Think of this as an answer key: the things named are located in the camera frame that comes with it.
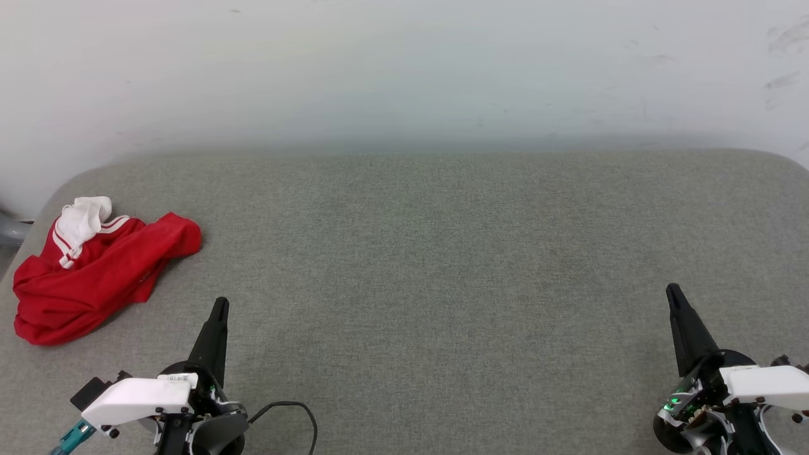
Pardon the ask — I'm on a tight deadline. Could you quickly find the teal cable connector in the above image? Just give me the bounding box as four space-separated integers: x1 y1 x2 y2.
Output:
49 420 97 455

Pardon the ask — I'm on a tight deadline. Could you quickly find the red and white t-shirt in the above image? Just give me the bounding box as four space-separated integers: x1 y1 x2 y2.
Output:
13 196 203 346

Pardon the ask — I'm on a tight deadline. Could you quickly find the grey metal frame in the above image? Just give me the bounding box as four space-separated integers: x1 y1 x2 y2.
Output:
0 207 34 274

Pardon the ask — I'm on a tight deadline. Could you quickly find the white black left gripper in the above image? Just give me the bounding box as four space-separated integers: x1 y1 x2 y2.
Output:
81 296 248 433

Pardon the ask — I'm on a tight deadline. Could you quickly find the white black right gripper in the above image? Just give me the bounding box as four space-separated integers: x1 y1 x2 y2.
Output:
653 283 809 454

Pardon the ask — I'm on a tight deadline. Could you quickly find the grey fabric sofa cushion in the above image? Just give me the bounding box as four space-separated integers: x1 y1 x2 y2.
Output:
0 149 809 455

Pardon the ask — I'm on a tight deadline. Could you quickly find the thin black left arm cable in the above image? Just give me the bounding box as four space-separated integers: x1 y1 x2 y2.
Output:
248 401 319 455

